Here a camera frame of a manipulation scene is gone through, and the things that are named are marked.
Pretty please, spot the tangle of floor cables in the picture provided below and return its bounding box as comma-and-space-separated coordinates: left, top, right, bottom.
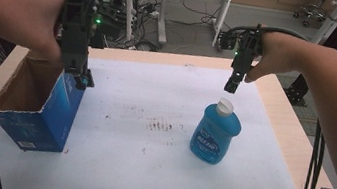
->
109, 0, 171, 56

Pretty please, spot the black metal stand foot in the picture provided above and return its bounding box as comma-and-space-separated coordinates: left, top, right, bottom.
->
281, 71, 313, 108

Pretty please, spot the person's left hand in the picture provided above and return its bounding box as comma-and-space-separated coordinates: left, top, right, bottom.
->
0, 0, 94, 68

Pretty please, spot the white table mat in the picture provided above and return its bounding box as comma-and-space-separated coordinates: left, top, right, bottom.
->
0, 34, 322, 189

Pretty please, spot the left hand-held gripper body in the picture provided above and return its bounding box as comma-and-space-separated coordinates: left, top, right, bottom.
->
51, 0, 128, 82

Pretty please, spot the blue bottle with white cap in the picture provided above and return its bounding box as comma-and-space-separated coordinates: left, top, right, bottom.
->
187, 93, 246, 169

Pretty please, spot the blue cardboard box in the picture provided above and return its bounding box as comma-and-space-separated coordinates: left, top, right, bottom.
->
0, 51, 92, 160

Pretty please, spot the white desk with legs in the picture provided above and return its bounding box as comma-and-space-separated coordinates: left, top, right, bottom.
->
143, 0, 263, 59

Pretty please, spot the black cable over right hand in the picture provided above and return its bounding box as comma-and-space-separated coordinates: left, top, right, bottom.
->
222, 18, 311, 52

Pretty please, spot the person's right hand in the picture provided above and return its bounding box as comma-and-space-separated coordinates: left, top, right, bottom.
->
243, 27, 305, 91

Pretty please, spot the office chair base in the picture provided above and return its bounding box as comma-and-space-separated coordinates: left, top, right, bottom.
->
290, 0, 329, 31

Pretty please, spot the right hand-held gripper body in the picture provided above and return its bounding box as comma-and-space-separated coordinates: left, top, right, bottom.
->
213, 17, 268, 86

